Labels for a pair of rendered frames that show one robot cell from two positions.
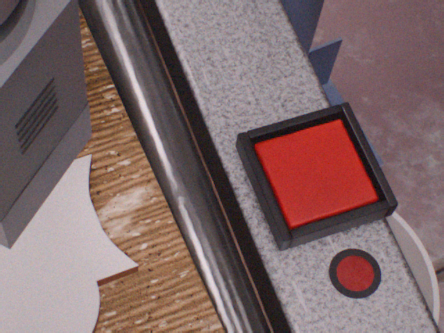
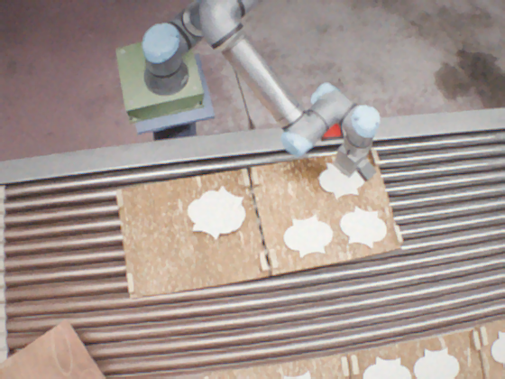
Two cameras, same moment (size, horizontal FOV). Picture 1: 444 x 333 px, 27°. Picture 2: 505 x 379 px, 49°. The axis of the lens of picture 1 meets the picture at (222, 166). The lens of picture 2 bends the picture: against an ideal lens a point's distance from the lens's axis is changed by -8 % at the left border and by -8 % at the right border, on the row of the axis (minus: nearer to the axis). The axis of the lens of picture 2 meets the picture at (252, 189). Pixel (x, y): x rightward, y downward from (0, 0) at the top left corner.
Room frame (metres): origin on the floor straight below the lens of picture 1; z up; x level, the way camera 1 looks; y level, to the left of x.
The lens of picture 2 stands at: (0.21, 0.95, 2.62)
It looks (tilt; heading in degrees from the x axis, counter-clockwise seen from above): 66 degrees down; 287
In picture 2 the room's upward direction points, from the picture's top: 6 degrees clockwise
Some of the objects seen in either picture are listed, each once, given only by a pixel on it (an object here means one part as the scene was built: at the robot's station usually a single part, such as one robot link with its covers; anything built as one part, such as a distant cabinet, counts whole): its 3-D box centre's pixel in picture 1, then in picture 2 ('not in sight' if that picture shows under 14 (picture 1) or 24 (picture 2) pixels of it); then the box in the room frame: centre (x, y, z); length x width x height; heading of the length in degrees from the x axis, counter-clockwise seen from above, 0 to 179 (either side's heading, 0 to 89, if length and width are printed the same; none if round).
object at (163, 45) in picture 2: not in sight; (163, 47); (0.83, -0.02, 1.13); 0.13 x 0.12 x 0.14; 69
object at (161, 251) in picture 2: not in sight; (189, 232); (0.54, 0.45, 0.93); 0.41 x 0.35 x 0.02; 33
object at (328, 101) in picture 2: not in sight; (330, 107); (0.27, 0.09, 1.28); 0.11 x 0.11 x 0.08; 69
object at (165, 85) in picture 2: not in sight; (165, 69); (0.83, -0.01, 1.01); 0.15 x 0.15 x 0.10
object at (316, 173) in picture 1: (314, 175); (330, 129); (0.26, -0.06, 0.92); 0.06 x 0.06 x 0.01; 30
